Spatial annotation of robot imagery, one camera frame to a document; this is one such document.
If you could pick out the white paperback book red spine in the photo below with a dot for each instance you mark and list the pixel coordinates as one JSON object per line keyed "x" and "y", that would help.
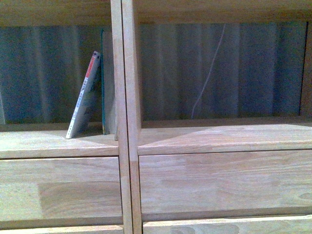
{"x": 87, "y": 98}

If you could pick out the upright book teal cover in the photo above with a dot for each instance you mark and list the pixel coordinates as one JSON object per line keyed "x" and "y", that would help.
{"x": 109, "y": 112}

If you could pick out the grey pleated curtain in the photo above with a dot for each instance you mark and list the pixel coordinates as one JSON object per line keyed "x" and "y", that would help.
{"x": 189, "y": 71}

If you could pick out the light wooden bookshelf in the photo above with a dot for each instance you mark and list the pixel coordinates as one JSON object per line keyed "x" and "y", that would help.
{"x": 188, "y": 176}

